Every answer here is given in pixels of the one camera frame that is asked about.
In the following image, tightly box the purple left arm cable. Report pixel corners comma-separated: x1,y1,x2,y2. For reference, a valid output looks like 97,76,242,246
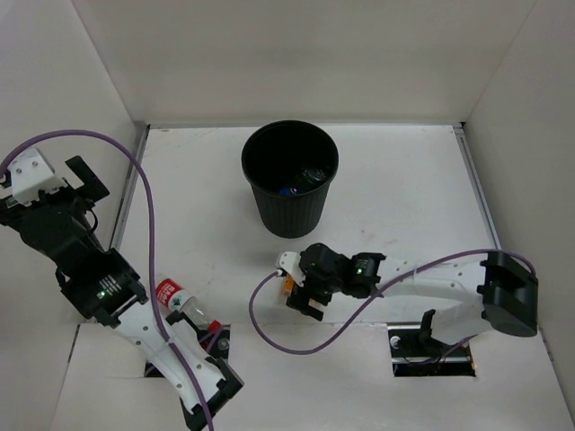
0,128,217,431

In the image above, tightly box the black plastic waste bin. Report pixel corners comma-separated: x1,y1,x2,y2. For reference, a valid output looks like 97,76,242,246
241,120,340,239

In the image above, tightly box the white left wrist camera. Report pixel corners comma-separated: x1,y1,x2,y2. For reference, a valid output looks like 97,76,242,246
8,147,66,207

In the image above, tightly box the left aluminium rail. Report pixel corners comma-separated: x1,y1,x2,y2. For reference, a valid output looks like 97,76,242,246
110,121,150,250

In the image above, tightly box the right aluminium rail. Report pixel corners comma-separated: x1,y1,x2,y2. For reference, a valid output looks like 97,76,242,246
453,123,500,248

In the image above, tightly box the aluminium rail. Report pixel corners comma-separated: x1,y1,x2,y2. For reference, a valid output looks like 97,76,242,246
110,121,150,250
453,123,500,248

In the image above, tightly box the clear bottle red label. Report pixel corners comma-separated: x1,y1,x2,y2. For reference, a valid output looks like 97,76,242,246
155,273,222,331

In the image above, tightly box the clear bottle blue label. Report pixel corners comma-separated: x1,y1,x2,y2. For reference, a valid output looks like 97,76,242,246
279,166,329,196

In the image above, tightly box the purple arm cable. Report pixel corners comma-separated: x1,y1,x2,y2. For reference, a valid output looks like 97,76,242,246
0,128,217,431
249,249,538,356

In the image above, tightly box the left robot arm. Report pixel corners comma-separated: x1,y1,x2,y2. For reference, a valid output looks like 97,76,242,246
1,148,243,430

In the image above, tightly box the orange juice bottle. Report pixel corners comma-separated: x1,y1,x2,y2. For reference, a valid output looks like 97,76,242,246
280,275,296,302

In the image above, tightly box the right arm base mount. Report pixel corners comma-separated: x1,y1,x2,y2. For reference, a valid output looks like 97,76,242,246
387,324,476,377

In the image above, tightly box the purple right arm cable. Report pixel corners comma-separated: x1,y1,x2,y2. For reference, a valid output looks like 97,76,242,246
249,249,538,356

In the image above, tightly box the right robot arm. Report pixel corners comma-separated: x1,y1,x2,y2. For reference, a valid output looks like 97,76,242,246
277,243,538,356

